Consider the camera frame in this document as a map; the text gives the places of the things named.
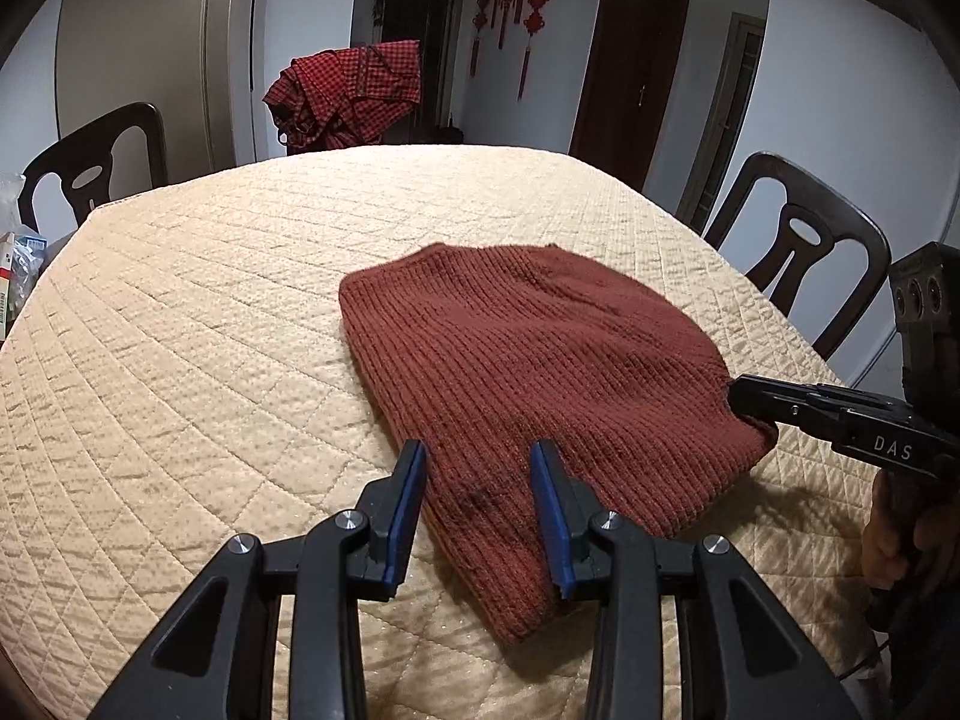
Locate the dark wooden chair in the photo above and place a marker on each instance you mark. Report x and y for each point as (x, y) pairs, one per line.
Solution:
(90, 165)
(802, 240)

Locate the pile of packets and bottles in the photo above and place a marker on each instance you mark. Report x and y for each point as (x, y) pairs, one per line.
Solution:
(19, 262)

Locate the person's right forearm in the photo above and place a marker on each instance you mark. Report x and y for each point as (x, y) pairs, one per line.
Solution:
(926, 652)

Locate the beige quilted tablecloth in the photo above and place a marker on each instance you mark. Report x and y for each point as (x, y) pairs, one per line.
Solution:
(187, 360)

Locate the grey framed door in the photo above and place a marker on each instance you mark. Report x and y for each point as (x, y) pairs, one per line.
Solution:
(731, 112)

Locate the brown wooden door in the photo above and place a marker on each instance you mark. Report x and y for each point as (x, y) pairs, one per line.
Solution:
(630, 67)

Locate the rust brown knit sweater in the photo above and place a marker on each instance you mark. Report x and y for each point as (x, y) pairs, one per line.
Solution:
(540, 367)

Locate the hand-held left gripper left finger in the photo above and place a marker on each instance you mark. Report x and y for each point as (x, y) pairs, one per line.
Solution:
(401, 517)

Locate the red plaid cloth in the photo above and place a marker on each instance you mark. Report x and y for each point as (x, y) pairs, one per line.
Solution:
(345, 94)

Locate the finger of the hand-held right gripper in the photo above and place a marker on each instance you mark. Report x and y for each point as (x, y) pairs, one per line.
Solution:
(780, 405)

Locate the person's right hand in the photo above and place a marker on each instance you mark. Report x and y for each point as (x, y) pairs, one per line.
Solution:
(892, 532)

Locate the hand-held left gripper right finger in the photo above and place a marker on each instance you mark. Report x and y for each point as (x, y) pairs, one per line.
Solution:
(551, 517)

